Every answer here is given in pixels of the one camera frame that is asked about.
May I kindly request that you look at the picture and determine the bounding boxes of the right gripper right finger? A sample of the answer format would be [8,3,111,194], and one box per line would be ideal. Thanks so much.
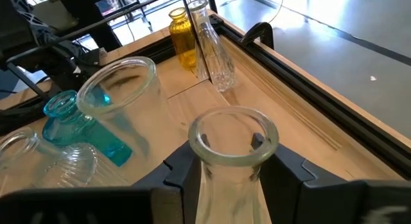
[259,142,411,224]

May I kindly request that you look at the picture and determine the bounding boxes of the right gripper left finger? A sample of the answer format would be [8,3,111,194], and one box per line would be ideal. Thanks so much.
[0,142,202,224]

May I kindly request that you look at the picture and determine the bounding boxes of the clear flared glass vase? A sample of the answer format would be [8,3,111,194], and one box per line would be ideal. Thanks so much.
[188,105,280,224]

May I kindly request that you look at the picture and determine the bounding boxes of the clear cylinder glass vase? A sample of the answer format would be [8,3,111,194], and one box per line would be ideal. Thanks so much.
[76,56,180,167]

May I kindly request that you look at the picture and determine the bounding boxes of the clear ribbed glass vase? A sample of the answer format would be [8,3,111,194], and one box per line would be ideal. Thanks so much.
[0,126,99,189]

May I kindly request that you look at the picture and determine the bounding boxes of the teal embossed glass vase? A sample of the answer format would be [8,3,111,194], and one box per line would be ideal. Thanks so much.
[41,89,134,168]

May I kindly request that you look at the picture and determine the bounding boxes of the tall yellow glass vase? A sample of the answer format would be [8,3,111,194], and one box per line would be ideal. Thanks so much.
[168,7,197,70]

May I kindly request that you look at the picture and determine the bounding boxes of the black-framed wooden shelf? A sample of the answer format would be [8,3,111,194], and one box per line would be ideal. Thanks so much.
[0,0,405,224]

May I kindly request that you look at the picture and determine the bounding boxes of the slender clear cut-glass vase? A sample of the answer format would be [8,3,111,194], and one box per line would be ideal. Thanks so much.
[188,0,237,92]

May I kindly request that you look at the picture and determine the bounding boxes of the black aluminium table frame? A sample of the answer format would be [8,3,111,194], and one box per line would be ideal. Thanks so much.
[128,12,411,180]

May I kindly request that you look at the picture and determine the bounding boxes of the black clamp handle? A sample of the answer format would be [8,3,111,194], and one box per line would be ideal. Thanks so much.
[240,21,275,51]

